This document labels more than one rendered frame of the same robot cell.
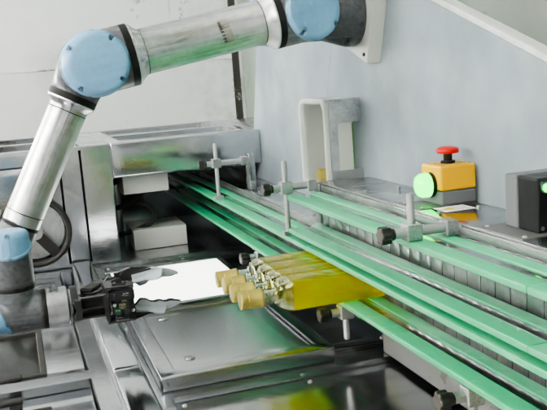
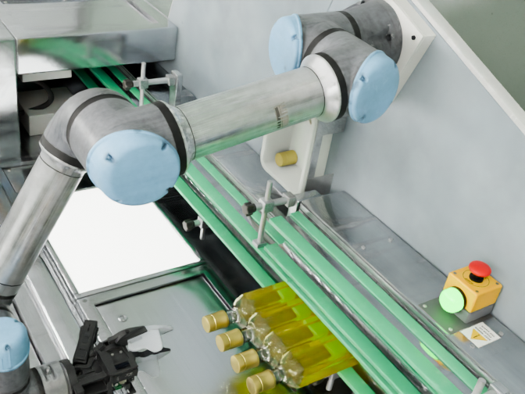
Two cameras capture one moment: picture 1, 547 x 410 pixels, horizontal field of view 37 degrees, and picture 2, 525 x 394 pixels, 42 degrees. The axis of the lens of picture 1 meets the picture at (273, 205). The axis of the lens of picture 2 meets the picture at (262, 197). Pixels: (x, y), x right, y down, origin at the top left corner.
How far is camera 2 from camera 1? 0.93 m
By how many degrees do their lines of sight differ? 30
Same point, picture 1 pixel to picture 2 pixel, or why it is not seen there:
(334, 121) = (321, 134)
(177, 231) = not seen: hidden behind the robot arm
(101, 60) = (148, 173)
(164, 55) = (212, 149)
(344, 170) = (317, 177)
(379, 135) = (369, 164)
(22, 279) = (21, 381)
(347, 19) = not seen: hidden behind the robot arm
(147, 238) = (44, 123)
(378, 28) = (405, 74)
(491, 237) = not seen: outside the picture
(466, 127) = (501, 246)
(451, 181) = (480, 303)
